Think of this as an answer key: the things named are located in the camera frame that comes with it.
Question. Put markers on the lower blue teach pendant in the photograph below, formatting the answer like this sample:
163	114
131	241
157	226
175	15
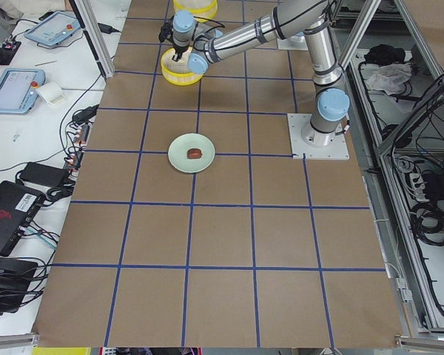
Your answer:
18	90

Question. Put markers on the black box lower left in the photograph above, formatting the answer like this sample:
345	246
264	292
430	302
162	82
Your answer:
15	279

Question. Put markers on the upper blue teach pendant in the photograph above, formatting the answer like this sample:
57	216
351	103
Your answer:
54	29

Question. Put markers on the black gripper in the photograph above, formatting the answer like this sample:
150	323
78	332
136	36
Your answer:
179	49

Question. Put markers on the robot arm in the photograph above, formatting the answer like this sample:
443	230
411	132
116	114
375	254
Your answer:
252	61

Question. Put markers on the brown chocolate bun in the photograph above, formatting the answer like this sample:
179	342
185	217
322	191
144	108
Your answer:
194	154

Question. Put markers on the aluminium frame post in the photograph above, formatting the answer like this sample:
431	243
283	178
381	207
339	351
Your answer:
88	22

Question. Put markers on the black power adapter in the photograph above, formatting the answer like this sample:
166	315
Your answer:
42	175

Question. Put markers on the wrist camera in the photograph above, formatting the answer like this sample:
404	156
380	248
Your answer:
166	33

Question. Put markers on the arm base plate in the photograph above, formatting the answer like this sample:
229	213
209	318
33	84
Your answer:
295	42
306	143

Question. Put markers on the yellow steamer layer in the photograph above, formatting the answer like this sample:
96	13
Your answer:
198	7
177	72

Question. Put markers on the black mini computer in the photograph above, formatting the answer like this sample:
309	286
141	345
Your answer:
19	204

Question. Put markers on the blue teach pendant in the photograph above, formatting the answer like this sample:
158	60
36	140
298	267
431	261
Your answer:
54	29
18	90

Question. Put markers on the pale green plate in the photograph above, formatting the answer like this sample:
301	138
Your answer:
178	148

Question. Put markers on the crumpled cloth pile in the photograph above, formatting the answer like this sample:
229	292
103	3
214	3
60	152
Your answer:
393	71

